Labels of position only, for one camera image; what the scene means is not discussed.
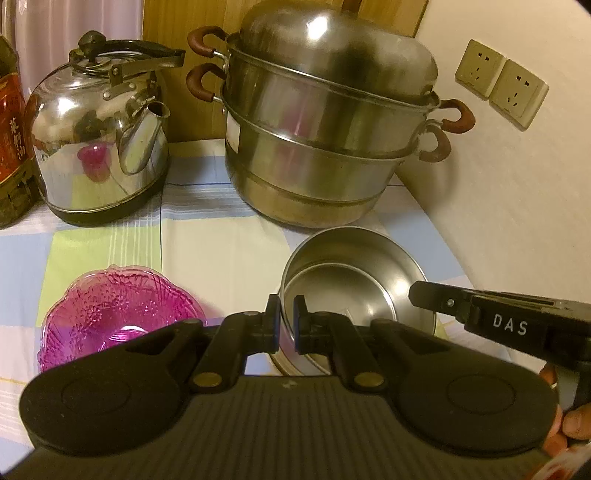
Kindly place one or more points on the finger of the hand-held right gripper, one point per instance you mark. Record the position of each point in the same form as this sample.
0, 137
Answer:
438, 297

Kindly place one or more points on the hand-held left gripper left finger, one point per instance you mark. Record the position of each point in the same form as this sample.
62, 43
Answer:
273, 323

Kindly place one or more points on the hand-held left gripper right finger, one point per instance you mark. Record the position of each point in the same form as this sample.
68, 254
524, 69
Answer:
300, 327

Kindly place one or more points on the stainless steel bowl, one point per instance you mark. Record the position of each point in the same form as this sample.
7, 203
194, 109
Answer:
360, 286

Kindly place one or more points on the small pink glass bowl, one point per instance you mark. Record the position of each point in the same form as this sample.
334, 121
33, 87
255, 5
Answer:
106, 304

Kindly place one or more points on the person's right hand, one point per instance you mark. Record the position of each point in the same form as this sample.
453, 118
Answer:
579, 422

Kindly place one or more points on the pastel checked tablecloth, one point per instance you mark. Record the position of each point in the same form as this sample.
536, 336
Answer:
207, 244

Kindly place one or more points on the stainless steel steamer pot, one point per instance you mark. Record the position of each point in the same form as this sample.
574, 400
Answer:
314, 138

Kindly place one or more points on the stainless steel kettle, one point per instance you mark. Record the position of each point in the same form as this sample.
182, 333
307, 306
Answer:
87, 152

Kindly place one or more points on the large cooking oil bottle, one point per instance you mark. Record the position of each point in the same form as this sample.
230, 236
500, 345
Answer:
14, 138

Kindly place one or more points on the patterned curtain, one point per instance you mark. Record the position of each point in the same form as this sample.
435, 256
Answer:
69, 23

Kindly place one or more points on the beige wall socket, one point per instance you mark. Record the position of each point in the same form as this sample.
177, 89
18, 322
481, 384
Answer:
480, 67
517, 94

